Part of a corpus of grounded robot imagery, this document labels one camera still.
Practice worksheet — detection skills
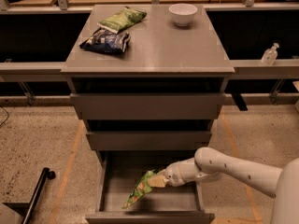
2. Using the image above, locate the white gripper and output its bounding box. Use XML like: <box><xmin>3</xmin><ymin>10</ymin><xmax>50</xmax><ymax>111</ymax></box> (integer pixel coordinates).
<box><xmin>148</xmin><ymin>159</ymin><xmax>200</xmax><ymax>188</ymax></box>

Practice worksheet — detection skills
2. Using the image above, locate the green rice chip bag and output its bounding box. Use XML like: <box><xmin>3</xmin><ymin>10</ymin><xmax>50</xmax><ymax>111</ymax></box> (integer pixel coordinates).
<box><xmin>122</xmin><ymin>169</ymin><xmax>158</xmax><ymax>209</ymax></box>

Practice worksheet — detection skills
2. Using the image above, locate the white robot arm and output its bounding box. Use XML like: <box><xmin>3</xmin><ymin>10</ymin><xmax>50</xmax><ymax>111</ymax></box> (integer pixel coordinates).
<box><xmin>148</xmin><ymin>147</ymin><xmax>299</xmax><ymax>224</ymax></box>

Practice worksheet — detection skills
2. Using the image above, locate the grey open bottom drawer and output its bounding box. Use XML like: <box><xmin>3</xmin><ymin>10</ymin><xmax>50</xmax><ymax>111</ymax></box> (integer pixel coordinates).
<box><xmin>85</xmin><ymin>150</ymin><xmax>215</xmax><ymax>224</ymax></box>

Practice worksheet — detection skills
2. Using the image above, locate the grey middle drawer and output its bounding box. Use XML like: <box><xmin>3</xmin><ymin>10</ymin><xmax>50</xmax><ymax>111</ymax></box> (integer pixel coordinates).
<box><xmin>86</xmin><ymin>131</ymin><xmax>211</xmax><ymax>151</ymax></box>

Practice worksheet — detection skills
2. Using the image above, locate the grey drawer cabinet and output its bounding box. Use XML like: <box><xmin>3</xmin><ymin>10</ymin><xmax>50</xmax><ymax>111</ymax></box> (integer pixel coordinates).
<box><xmin>61</xmin><ymin>4</ymin><xmax>235</xmax><ymax>166</ymax></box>

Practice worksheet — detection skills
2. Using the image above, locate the grey top drawer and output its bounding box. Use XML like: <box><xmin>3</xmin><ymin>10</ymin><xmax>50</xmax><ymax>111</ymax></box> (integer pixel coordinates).
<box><xmin>70</xmin><ymin>93</ymin><xmax>225</xmax><ymax>120</ymax></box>

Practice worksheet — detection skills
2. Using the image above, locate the dark blue snack bag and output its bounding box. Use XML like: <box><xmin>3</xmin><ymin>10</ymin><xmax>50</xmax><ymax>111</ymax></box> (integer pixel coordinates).
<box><xmin>79</xmin><ymin>28</ymin><xmax>131</xmax><ymax>54</ymax></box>

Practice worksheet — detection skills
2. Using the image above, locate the green snack bag on counter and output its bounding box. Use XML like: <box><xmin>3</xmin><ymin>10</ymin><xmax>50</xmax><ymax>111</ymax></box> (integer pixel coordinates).
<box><xmin>98</xmin><ymin>7</ymin><xmax>147</xmax><ymax>34</ymax></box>

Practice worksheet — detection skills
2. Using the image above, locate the black bar with wheel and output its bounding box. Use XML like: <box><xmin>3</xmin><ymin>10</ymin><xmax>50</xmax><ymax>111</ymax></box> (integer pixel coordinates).
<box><xmin>21</xmin><ymin>167</ymin><xmax>56</xmax><ymax>224</ymax></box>

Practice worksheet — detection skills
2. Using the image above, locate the clear sanitizer pump bottle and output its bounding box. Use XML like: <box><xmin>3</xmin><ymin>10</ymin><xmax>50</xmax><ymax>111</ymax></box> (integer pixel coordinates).
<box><xmin>261</xmin><ymin>43</ymin><xmax>279</xmax><ymax>65</ymax></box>

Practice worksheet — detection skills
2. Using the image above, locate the white bowl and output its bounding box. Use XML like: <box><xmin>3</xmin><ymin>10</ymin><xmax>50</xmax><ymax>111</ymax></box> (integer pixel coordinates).
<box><xmin>169</xmin><ymin>3</ymin><xmax>198</xmax><ymax>26</ymax></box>

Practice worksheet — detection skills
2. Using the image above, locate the grey metal rail shelf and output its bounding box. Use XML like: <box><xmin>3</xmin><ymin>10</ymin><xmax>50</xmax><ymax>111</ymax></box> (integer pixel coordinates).
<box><xmin>0</xmin><ymin>59</ymin><xmax>299</xmax><ymax>82</ymax></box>

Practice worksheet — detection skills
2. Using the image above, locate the black cable on floor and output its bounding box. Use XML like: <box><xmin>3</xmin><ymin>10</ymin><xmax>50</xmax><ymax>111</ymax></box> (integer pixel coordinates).
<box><xmin>0</xmin><ymin>105</ymin><xmax>10</xmax><ymax>129</ymax></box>

